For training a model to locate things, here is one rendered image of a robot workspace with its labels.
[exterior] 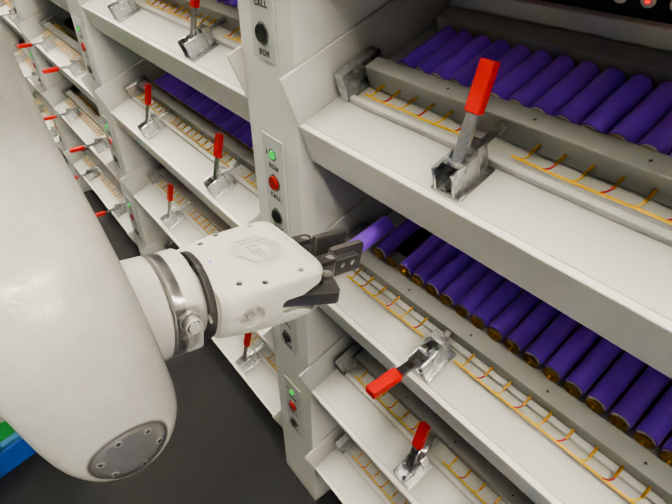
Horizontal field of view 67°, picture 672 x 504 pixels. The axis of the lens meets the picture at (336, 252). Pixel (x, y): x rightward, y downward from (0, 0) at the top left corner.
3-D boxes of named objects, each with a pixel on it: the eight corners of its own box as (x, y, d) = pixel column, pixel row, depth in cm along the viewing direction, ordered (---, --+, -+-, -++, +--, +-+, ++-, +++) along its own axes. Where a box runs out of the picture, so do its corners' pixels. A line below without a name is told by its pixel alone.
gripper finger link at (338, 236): (294, 244, 47) (348, 229, 51) (275, 229, 49) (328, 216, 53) (291, 273, 49) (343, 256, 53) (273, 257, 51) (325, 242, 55)
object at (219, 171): (276, 268, 70) (233, 198, 59) (122, 128, 108) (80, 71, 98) (381, 181, 75) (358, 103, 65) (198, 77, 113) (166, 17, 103)
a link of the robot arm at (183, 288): (178, 295, 34) (218, 283, 36) (130, 237, 40) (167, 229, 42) (181, 383, 39) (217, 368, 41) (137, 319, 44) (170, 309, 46)
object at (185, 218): (284, 365, 82) (250, 320, 71) (143, 208, 120) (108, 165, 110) (374, 284, 87) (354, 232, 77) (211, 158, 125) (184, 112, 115)
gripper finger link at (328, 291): (333, 311, 41) (344, 275, 46) (242, 290, 42) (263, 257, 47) (331, 322, 42) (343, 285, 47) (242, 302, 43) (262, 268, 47)
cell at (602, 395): (649, 363, 44) (604, 416, 42) (628, 350, 45) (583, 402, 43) (653, 353, 42) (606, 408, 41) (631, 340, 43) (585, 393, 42)
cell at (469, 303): (510, 278, 53) (470, 321, 51) (495, 270, 54) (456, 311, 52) (510, 268, 51) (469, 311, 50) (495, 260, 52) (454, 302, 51)
